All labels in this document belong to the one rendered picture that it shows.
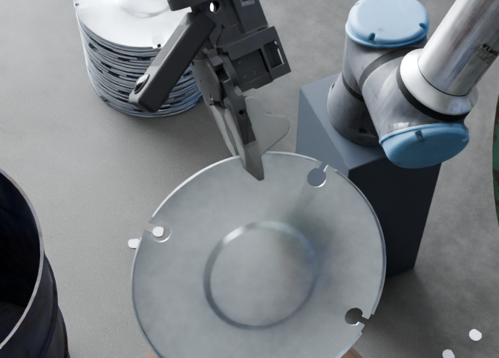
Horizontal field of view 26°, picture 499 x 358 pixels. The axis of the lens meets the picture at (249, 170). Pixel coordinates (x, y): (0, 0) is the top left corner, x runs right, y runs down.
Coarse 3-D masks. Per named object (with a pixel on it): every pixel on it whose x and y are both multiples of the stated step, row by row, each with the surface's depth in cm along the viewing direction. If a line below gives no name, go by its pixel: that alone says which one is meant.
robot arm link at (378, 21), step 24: (360, 0) 157; (384, 0) 156; (408, 0) 156; (360, 24) 153; (384, 24) 153; (408, 24) 153; (360, 48) 154; (384, 48) 152; (408, 48) 152; (360, 72) 155
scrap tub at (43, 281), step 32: (0, 192) 169; (0, 224) 179; (32, 224) 166; (0, 256) 189; (32, 256) 180; (0, 288) 200; (32, 288) 193; (0, 320) 202; (32, 320) 154; (0, 352) 148; (32, 352) 159; (64, 352) 180
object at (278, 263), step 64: (192, 192) 115; (256, 192) 117; (320, 192) 118; (192, 256) 117; (256, 256) 118; (320, 256) 121; (384, 256) 122; (192, 320) 120; (256, 320) 121; (320, 320) 123
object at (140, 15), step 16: (80, 0) 216; (96, 0) 216; (112, 0) 216; (128, 0) 215; (144, 0) 215; (160, 0) 215; (80, 16) 213; (96, 16) 214; (112, 16) 214; (128, 16) 214; (144, 16) 213; (160, 16) 214; (176, 16) 214; (96, 32) 211; (112, 32) 211; (128, 32) 211; (144, 32) 211; (160, 32) 211; (144, 48) 209
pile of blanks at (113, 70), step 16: (80, 32) 220; (96, 48) 216; (112, 48) 211; (128, 48) 209; (160, 48) 209; (96, 64) 220; (112, 64) 215; (128, 64) 213; (144, 64) 213; (96, 80) 226; (112, 80) 221; (128, 80) 219; (192, 80) 222; (112, 96) 227; (128, 96) 223; (176, 96) 223; (192, 96) 226; (128, 112) 229; (144, 112) 227; (160, 112) 227; (176, 112) 228
